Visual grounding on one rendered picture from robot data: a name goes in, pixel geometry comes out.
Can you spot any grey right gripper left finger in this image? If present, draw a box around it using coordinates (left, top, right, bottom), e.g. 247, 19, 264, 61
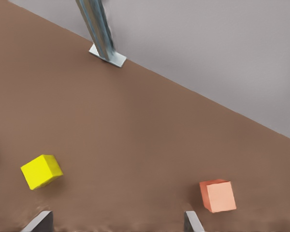
20, 210, 54, 232

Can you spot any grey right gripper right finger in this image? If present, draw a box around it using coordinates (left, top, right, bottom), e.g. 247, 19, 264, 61
184, 211, 205, 232

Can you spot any orange cube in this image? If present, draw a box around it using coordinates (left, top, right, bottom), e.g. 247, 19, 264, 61
199, 179, 237, 214

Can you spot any yellow cube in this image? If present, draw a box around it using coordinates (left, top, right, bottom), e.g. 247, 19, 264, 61
20, 154, 64, 190

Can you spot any silver frame post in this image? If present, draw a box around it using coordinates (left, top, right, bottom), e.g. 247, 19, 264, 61
75, 0, 127, 68

